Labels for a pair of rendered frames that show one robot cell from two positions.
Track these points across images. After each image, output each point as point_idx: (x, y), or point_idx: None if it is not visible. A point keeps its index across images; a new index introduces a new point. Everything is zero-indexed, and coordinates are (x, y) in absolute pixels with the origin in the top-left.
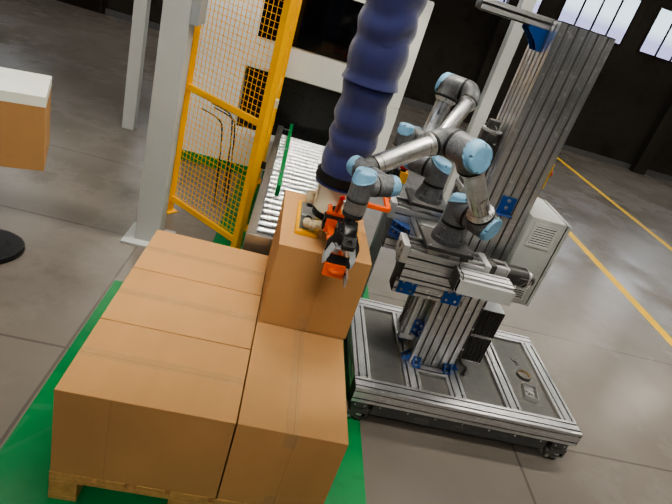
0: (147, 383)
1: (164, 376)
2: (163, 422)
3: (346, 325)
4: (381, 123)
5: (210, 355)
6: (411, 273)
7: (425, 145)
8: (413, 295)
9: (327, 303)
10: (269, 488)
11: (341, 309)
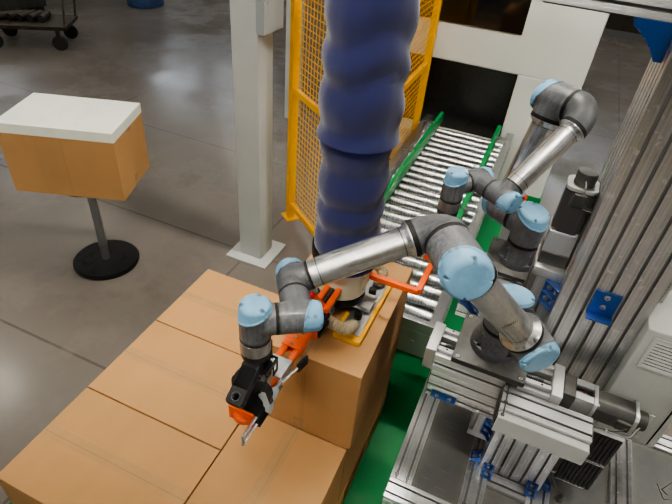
0: (83, 483)
1: (105, 476)
2: None
3: (347, 435)
4: (374, 190)
5: (170, 453)
6: (442, 382)
7: (393, 245)
8: (455, 404)
9: (319, 407)
10: None
11: (336, 417)
